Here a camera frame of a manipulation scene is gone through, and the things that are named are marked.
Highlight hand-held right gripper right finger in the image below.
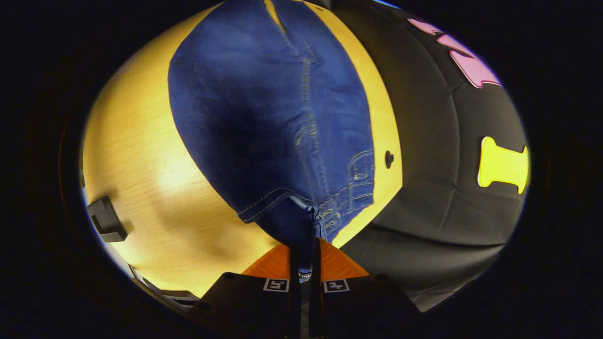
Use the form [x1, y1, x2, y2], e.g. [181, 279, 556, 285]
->
[311, 238, 424, 339]

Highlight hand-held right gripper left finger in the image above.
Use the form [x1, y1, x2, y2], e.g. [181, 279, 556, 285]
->
[188, 238, 302, 339]

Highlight blue denim jeans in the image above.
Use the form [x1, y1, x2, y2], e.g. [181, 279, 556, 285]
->
[168, 0, 376, 283]

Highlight black backdrop cloth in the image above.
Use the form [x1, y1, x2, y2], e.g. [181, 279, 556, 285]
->
[325, 0, 530, 314]

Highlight black table bracket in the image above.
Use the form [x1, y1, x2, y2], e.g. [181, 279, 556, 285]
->
[87, 195, 128, 243]

